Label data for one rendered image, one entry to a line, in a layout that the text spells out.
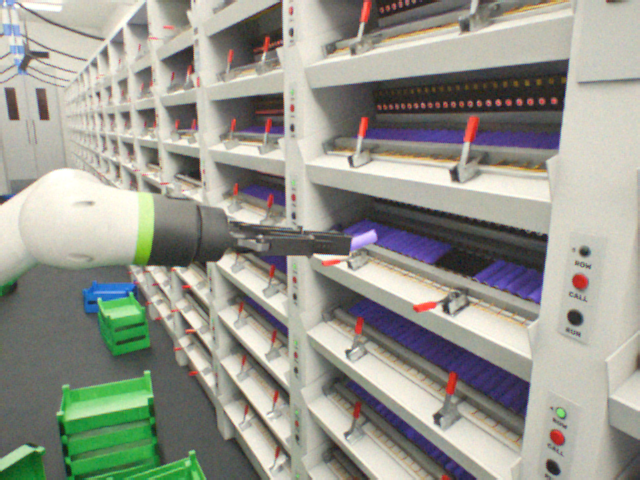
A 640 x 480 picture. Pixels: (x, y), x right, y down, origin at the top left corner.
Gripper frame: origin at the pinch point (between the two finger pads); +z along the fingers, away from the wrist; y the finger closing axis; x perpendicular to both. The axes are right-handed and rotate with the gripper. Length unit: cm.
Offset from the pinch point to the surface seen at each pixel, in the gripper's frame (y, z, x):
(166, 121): 174, 5, -17
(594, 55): -29.5, 10.2, -27.2
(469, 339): -15.8, 17.4, 9.6
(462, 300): -11.8, 18.5, 5.0
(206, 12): 104, 2, -52
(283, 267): 67, 25, 22
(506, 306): -18.1, 20.5, 3.7
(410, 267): 2.7, 19.4, 3.8
